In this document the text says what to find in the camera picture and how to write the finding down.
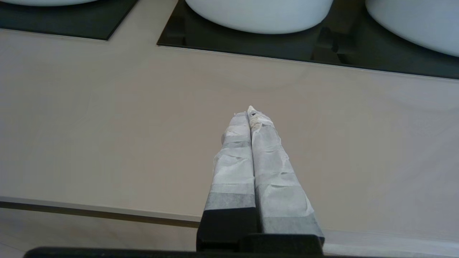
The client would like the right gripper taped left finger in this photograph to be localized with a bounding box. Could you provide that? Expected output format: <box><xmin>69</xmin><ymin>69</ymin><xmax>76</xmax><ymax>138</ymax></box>
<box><xmin>197</xmin><ymin>112</ymin><xmax>258</xmax><ymax>251</ymax></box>

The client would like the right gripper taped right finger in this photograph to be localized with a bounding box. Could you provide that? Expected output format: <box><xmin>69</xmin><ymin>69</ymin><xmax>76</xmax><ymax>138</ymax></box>
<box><xmin>247</xmin><ymin>106</ymin><xmax>325</xmax><ymax>240</ymax></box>

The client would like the wide white pot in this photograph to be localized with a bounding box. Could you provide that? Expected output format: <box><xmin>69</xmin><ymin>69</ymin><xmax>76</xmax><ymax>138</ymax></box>
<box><xmin>185</xmin><ymin>0</ymin><xmax>334</xmax><ymax>35</ymax></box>
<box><xmin>365</xmin><ymin>0</ymin><xmax>459</xmax><ymax>58</ymax></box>

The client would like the deep white pot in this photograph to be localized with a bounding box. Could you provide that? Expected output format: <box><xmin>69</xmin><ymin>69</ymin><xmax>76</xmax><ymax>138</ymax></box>
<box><xmin>0</xmin><ymin>0</ymin><xmax>98</xmax><ymax>7</ymax></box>

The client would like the black glass induction panel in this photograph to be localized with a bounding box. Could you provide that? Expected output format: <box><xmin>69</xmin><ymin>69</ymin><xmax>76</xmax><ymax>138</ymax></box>
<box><xmin>157</xmin><ymin>0</ymin><xmax>459</xmax><ymax>80</ymax></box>
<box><xmin>0</xmin><ymin>0</ymin><xmax>139</xmax><ymax>41</ymax></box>

